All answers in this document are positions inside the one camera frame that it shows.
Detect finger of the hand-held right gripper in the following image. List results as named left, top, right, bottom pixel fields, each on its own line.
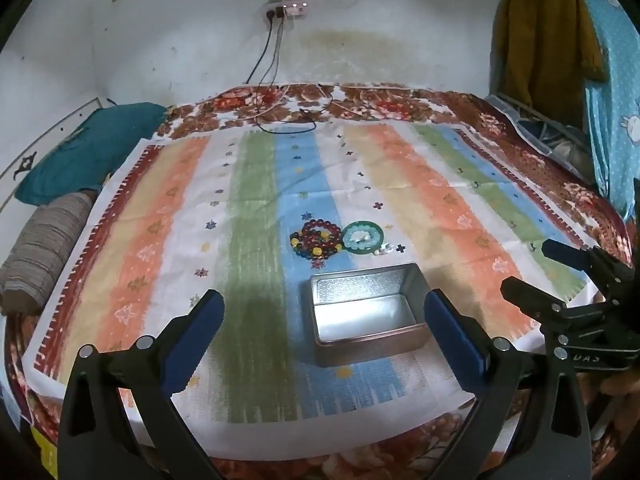
left=541, top=239, right=601, bottom=275
left=500, top=276, right=568, bottom=332

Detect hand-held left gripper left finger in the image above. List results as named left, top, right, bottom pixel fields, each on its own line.
left=56, top=289, right=226, bottom=480

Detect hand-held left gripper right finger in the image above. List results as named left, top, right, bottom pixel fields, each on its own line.
left=423, top=289, right=594, bottom=480

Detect metal tin box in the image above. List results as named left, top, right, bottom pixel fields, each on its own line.
left=308, top=262, right=430, bottom=368

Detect multicolour glass bead bracelet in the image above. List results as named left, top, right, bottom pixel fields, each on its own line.
left=290, top=230, right=321, bottom=261

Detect yellow and brown bead bracelet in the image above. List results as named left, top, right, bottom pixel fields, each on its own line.
left=307, top=230, right=344, bottom=260

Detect dark red bead bracelet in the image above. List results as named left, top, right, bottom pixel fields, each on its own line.
left=300, top=216, right=335, bottom=242

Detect person's right hand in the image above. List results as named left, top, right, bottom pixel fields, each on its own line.
left=599, top=374, right=640, bottom=397

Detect striped pastel cloth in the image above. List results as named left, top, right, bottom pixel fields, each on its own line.
left=22, top=122, right=603, bottom=461

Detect metal rack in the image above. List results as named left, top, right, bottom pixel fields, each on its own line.
left=487, top=92, right=598, bottom=178

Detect blue dotted hanging cloth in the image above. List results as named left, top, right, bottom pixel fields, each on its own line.
left=565, top=0, right=640, bottom=221

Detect grey striped bolster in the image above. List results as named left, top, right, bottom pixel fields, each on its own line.
left=0, top=191, right=98, bottom=316

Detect teal pillow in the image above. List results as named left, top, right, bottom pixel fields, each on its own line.
left=14, top=102, right=168, bottom=207

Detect brown hanging jacket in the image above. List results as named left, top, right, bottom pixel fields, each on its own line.
left=492, top=0, right=608, bottom=111

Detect white framed board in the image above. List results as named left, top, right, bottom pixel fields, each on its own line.
left=0, top=97, right=107, bottom=213

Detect white power strip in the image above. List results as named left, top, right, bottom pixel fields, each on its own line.
left=263, top=2, right=309, bottom=21

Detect black cable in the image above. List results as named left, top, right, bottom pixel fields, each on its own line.
left=243, top=15, right=333, bottom=134

